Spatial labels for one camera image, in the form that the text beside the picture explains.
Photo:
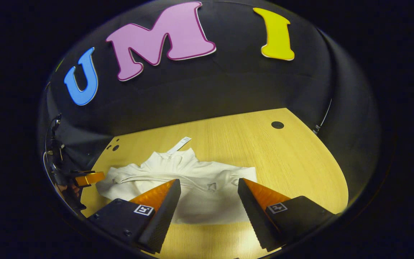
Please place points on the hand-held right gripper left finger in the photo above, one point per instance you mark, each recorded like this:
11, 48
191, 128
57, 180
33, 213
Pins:
160, 219

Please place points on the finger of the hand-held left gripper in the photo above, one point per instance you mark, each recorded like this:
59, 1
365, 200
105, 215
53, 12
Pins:
90, 178

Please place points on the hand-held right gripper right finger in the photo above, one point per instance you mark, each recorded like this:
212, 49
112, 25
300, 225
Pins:
253, 219

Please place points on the white sweatshirt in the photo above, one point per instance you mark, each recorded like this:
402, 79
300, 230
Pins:
199, 172

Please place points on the small silver cloth clip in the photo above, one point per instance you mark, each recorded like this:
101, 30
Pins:
316, 128

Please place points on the black backdrop cloth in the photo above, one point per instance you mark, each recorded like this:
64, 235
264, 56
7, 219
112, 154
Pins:
228, 86

